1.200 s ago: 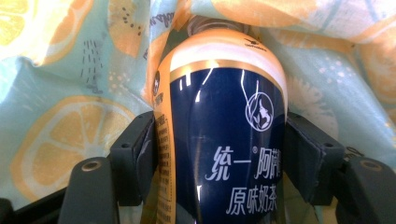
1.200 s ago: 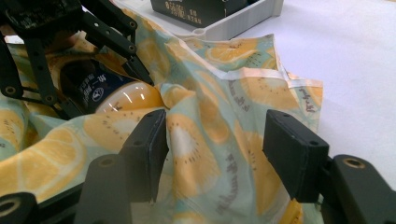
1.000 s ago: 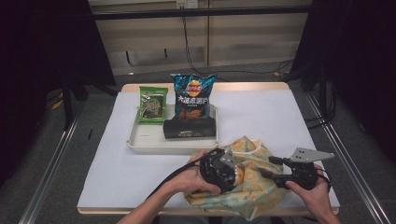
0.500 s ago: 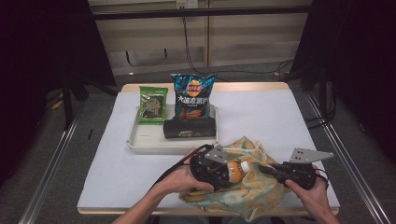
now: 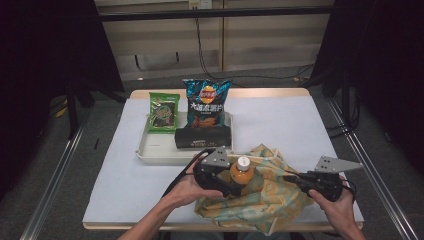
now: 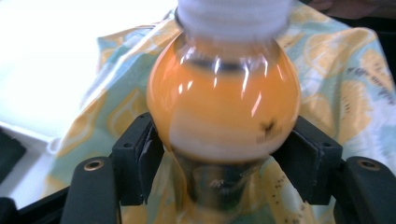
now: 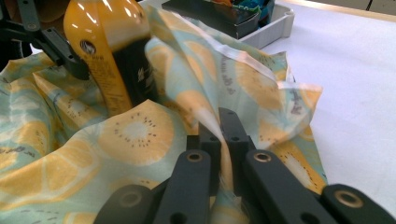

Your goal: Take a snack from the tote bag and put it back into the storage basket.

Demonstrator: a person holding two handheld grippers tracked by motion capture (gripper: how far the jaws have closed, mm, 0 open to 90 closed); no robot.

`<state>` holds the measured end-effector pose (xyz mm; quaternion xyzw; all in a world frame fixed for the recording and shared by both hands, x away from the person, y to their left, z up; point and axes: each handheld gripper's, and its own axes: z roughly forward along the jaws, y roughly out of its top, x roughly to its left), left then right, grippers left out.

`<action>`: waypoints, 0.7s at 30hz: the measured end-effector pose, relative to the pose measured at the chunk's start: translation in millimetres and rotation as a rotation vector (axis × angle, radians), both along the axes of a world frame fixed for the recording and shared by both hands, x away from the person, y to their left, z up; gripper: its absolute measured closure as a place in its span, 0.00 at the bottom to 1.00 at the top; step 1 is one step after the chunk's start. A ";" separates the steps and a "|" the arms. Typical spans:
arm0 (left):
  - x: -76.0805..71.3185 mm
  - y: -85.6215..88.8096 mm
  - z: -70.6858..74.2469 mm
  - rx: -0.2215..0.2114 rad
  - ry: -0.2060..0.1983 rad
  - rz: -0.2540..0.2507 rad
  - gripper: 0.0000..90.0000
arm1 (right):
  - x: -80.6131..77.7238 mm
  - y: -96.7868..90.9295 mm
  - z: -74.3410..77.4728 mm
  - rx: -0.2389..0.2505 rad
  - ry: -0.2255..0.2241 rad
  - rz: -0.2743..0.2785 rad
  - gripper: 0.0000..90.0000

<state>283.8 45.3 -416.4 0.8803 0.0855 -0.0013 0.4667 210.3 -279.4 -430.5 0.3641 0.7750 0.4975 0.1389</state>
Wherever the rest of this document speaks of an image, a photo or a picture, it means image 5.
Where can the lemon print fabric bag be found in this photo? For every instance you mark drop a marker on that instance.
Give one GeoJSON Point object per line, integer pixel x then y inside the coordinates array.
{"type": "Point", "coordinates": [266, 206]}

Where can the white plastic tray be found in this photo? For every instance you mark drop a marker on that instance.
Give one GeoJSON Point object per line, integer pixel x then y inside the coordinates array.
{"type": "Point", "coordinates": [156, 150]}

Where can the black curtain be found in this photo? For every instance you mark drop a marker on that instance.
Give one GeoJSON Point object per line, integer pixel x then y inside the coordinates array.
{"type": "Point", "coordinates": [383, 66]}
{"type": "Point", "coordinates": [50, 66]}

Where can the black horizontal bar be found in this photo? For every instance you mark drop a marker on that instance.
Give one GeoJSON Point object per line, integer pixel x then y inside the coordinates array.
{"type": "Point", "coordinates": [216, 13]}

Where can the person's right hand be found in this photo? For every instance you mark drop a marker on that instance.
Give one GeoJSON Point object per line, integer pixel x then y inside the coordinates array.
{"type": "Point", "coordinates": [336, 213]}

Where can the aluminium floor rail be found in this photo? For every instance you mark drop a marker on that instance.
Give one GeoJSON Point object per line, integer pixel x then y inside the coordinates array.
{"type": "Point", "coordinates": [53, 180]}
{"type": "Point", "coordinates": [373, 173]}

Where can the white-topped wooden table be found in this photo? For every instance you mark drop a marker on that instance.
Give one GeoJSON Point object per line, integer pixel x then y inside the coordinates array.
{"type": "Point", "coordinates": [286, 116]}

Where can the yellow object on floor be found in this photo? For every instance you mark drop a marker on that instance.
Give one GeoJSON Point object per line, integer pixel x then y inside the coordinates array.
{"type": "Point", "coordinates": [62, 109]}

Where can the blue potato chips bag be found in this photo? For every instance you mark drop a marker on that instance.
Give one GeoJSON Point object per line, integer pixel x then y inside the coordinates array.
{"type": "Point", "coordinates": [207, 105]}

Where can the white wall socket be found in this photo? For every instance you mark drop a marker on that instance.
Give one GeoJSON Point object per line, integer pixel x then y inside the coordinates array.
{"type": "Point", "coordinates": [200, 4]}

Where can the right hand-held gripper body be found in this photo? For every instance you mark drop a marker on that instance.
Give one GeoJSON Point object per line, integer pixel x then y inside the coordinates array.
{"type": "Point", "coordinates": [325, 185]}

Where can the black snack packet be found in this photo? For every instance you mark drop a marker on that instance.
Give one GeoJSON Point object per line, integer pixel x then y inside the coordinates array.
{"type": "Point", "coordinates": [203, 137]}

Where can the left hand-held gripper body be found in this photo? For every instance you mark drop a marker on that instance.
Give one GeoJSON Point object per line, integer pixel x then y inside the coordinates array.
{"type": "Point", "coordinates": [210, 166]}

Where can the green snack packet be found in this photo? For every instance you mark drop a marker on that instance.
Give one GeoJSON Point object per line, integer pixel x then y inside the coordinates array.
{"type": "Point", "coordinates": [163, 111]}

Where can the black metal stand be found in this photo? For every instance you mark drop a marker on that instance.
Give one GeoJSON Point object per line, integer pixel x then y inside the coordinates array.
{"type": "Point", "coordinates": [74, 110]}

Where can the orange juice bottle white cap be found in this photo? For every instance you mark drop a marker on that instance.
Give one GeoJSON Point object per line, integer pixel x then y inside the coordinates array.
{"type": "Point", "coordinates": [242, 171]}

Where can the person's left hand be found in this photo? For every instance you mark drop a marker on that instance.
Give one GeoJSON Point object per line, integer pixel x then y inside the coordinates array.
{"type": "Point", "coordinates": [188, 190]}

